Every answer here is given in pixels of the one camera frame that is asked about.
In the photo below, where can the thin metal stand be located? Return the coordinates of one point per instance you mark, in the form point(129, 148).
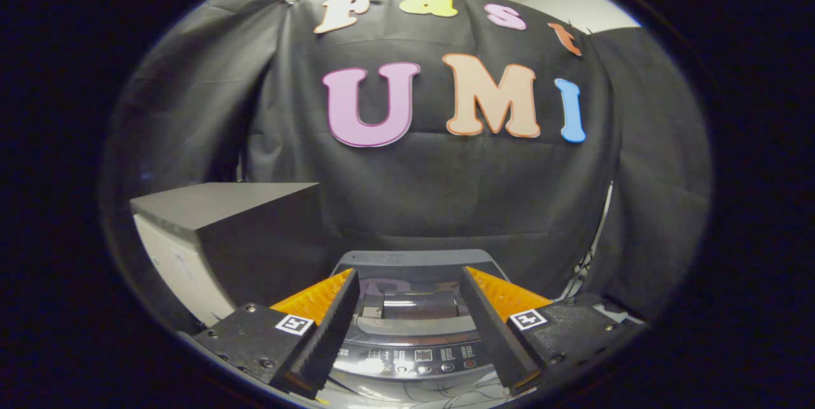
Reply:
point(598, 230)

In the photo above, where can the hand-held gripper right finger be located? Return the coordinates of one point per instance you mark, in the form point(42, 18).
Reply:
point(493, 332)

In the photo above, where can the white cabinet with dark top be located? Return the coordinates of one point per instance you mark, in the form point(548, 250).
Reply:
point(255, 237)

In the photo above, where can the grey washing machine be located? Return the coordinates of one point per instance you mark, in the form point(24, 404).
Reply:
point(414, 358)

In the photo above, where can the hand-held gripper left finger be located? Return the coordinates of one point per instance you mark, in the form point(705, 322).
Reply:
point(328, 332)

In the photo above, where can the black backdrop cloth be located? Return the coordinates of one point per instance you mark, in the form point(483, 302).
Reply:
point(446, 192)

